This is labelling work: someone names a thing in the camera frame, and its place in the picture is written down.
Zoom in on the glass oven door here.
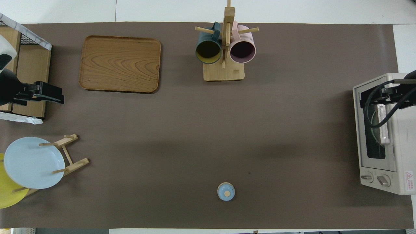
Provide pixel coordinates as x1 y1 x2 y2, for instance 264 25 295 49
354 75 397 173

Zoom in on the wooden shelf with wire basket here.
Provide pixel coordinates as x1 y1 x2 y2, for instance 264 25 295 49
0 13 52 125

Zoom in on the wooden mug rack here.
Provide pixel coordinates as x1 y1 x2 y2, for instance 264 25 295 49
195 0 259 82

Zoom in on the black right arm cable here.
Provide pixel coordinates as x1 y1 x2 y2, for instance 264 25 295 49
364 80 411 130

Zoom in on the light blue plate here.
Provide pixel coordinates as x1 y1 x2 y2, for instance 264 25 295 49
4 137 65 189

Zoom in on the wooden plate rack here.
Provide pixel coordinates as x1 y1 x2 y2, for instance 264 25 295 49
13 133 90 197

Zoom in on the brown table mat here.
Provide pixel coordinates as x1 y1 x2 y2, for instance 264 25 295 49
0 22 415 229

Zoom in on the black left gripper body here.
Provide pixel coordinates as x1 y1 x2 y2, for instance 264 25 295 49
14 84 64 106

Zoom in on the yellow plate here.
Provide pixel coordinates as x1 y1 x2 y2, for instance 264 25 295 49
0 153 30 209

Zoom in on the wooden serving tray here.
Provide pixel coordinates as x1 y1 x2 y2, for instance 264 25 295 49
79 35 162 94

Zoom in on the white rounded device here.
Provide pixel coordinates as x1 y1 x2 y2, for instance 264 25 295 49
0 35 17 70

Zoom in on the beige toaster oven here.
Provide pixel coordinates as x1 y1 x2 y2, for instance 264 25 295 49
353 73 416 195

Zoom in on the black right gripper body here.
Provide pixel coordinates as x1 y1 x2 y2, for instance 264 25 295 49
379 83 414 106

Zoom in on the pink mug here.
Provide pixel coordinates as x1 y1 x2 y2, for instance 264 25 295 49
229 21 256 64

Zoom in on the dark teal mug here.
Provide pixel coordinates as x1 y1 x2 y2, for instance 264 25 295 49
195 22 222 64

